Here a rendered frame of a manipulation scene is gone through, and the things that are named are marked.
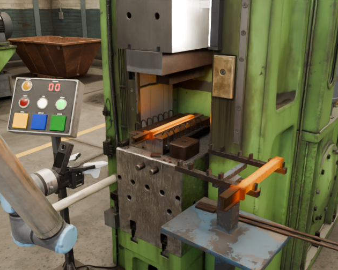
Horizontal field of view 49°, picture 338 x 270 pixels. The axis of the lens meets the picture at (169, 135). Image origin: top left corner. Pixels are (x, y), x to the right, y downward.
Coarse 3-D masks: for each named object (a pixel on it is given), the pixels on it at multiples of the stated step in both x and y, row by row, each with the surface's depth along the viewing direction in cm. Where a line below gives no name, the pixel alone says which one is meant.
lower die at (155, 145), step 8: (168, 120) 189; (208, 120) 192; (144, 128) 180; (152, 128) 177; (168, 128) 174; (176, 128) 176; (184, 128) 176; (192, 128) 181; (160, 136) 165; (176, 136) 170; (144, 144) 170; (152, 144) 167; (160, 144) 164; (160, 152) 165
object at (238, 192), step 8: (272, 160) 129; (280, 160) 129; (264, 168) 122; (272, 168) 124; (248, 176) 117; (256, 176) 117; (264, 176) 120; (232, 184) 110; (240, 184) 111; (248, 184) 111; (224, 192) 104; (232, 192) 104; (240, 192) 108; (224, 200) 102; (232, 200) 106; (224, 208) 103
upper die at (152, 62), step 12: (204, 48) 175; (132, 60) 160; (144, 60) 156; (156, 60) 153; (168, 60) 154; (180, 60) 161; (192, 60) 169; (204, 60) 177; (144, 72) 158; (156, 72) 154; (168, 72) 156
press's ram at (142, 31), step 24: (120, 0) 156; (144, 0) 148; (168, 0) 141; (192, 0) 151; (120, 24) 159; (144, 24) 151; (168, 24) 144; (192, 24) 154; (120, 48) 163; (144, 48) 155; (168, 48) 147; (192, 48) 158
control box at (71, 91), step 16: (16, 80) 188; (32, 80) 186; (48, 80) 184; (64, 80) 183; (16, 96) 186; (32, 96) 184; (48, 96) 182; (64, 96) 181; (80, 96) 185; (16, 112) 184; (32, 112) 182; (48, 112) 181; (64, 112) 179; (16, 128) 182; (48, 128) 179
